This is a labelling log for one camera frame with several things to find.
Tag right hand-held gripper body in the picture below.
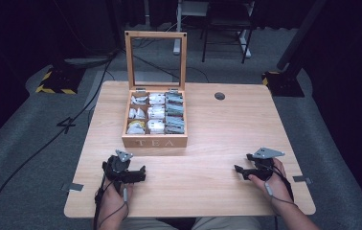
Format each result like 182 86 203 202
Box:
246 147 285 182

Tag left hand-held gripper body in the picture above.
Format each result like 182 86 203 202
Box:
102 149 138 185

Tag person's right hand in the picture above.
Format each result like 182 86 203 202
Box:
248 157 294 214

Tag person's left hand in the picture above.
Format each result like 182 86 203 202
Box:
98 179 135 222

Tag wooden tea box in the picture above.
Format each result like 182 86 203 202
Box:
121 30 189 149

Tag grey tape piece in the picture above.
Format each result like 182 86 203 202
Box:
292 174 313 185
61 182 85 193

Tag group of white pyramid tea bags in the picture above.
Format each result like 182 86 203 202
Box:
127 94 148 135

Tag stack of white tea packets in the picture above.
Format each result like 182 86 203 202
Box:
147 92 167 135

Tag row of grey-blue tea packets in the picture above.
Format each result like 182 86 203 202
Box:
164 91 186 135

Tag yellow-black striped stand base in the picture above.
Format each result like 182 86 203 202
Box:
260 70 305 98
34 66 86 96

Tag black slanted stand pole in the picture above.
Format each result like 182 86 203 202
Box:
276 0 328 72

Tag right gripper grey plug cable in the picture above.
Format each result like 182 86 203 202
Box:
263 181 299 207

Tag gripper grey plug cable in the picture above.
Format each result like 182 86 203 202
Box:
263 181 299 207
98 187 129 229

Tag left gripper grey plug cable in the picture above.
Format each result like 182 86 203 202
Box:
98 187 129 229

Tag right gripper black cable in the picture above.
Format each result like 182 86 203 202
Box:
273 164 296 203

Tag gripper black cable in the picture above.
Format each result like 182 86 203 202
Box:
273 164 296 203
92 176 106 230

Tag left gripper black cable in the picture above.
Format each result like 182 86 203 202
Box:
92 176 106 230

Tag long black floor cable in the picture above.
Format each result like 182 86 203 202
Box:
0 52 120 230

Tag thin black floor cable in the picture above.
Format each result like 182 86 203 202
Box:
130 52 211 84

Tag white desk frame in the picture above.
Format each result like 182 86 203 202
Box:
172 0 254 59

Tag black metal chair frame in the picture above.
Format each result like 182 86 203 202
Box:
200 0 256 64

